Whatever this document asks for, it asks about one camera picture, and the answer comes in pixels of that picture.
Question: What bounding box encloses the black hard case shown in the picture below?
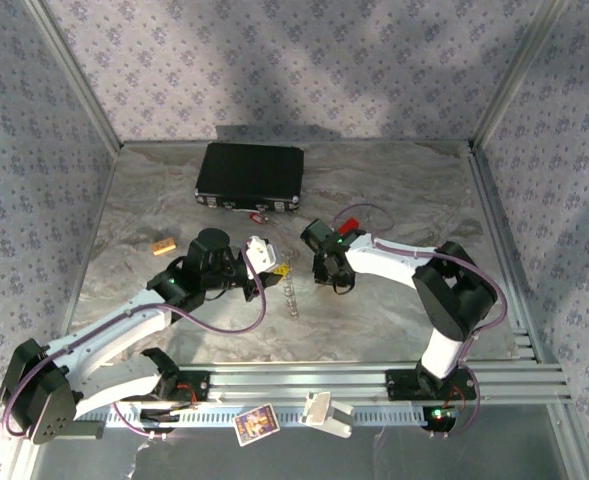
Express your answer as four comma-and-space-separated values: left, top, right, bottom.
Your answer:
193, 142, 306, 214

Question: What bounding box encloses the aluminium frame post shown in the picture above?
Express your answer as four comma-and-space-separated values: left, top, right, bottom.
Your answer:
471, 0, 574, 147
23, 0, 124, 151

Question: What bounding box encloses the playing card box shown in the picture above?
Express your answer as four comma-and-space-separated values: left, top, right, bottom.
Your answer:
233, 403, 281, 448

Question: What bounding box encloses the aluminium side rail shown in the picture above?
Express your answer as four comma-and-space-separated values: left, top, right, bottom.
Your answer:
466, 139, 545, 351

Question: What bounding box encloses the dark grey bar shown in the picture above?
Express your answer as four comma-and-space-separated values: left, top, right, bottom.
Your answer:
71, 420, 103, 441

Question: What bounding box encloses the white plastic bracket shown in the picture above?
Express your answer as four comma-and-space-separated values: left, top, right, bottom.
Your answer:
297, 391, 355, 440

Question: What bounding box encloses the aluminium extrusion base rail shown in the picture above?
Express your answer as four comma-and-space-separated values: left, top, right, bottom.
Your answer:
176, 360, 573, 406

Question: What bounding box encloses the small black controller board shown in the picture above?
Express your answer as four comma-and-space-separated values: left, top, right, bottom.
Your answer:
138, 407, 181, 435
421, 405, 459, 432

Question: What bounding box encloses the metal key holder with rings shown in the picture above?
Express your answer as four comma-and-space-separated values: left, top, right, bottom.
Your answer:
279, 259, 303, 321

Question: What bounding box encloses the grey slotted cable duct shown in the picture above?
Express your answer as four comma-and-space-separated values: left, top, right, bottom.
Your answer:
73, 403, 458, 429

